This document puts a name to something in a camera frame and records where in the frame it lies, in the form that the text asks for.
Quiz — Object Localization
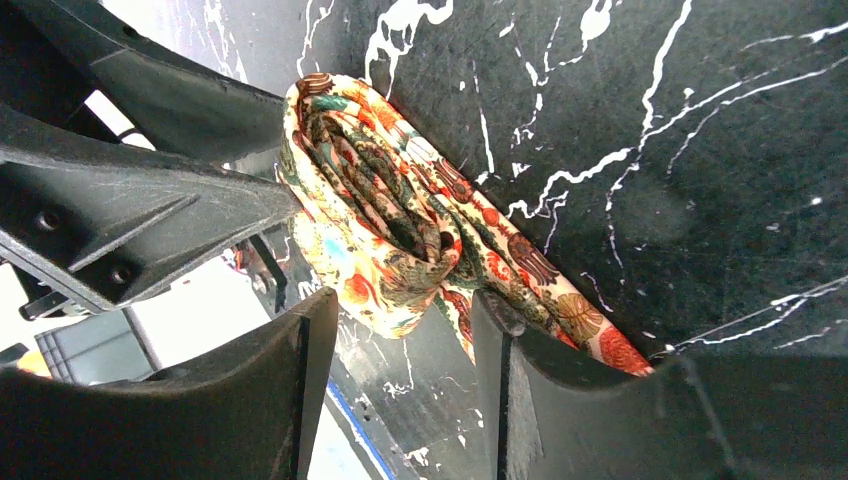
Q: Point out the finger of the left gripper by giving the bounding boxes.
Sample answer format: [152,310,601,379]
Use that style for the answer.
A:
[1,106,300,313]
[13,1,285,162]

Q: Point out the colourful floral patterned tie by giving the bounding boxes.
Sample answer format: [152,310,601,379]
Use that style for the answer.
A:
[277,73,651,376]

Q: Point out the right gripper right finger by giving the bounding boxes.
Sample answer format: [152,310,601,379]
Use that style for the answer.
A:
[471,290,847,479]

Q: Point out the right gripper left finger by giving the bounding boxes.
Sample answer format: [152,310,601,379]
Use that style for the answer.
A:
[1,288,338,479]

